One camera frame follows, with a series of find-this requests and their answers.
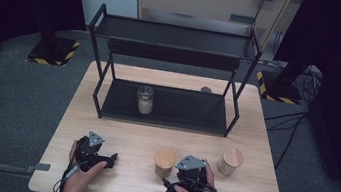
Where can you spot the black metal shelf rack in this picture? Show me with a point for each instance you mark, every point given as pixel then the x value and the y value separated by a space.
pixel 170 72

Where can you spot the small grey round disc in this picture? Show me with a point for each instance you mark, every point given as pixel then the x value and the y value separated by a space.
pixel 206 89

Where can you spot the beige wooden cabinet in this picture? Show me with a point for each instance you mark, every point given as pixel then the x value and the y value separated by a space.
pixel 205 0

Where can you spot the black stand with striped base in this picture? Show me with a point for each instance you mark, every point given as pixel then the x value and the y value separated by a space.
pixel 280 88
pixel 55 49

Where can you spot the grey tape strip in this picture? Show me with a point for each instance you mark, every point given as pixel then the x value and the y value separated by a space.
pixel 38 167

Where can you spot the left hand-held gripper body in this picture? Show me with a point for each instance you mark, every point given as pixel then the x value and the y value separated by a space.
pixel 89 153

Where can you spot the person's left hand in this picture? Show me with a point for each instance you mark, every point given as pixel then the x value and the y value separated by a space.
pixel 79 182

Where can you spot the glass jar with metal lid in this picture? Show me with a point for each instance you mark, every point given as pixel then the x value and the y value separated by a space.
pixel 145 101

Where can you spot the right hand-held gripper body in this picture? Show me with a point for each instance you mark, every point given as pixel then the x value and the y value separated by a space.
pixel 192 176

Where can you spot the wooden-lid jar with brown contents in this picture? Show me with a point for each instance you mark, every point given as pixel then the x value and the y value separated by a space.
pixel 164 162

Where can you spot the grey tape on cabinet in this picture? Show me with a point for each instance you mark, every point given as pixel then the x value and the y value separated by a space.
pixel 242 18

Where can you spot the wooden-lid jar with pale contents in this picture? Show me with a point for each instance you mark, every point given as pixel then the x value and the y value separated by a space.
pixel 230 161

